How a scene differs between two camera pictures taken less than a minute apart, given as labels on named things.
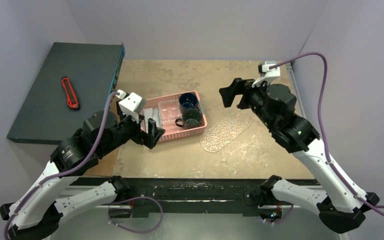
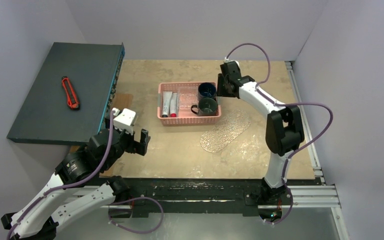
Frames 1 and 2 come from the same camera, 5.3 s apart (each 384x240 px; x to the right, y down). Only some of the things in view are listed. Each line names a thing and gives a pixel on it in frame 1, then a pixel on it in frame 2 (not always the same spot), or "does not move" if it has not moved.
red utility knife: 71,97 does not move
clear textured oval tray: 217,137 does not move
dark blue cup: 188,100 → 206,90
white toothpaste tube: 153,113 → 166,99
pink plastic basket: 178,114 → 185,121
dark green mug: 192,119 → 207,107
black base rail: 200,195 does not move
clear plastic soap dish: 170,111 → 187,97
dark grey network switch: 46,116 does not move
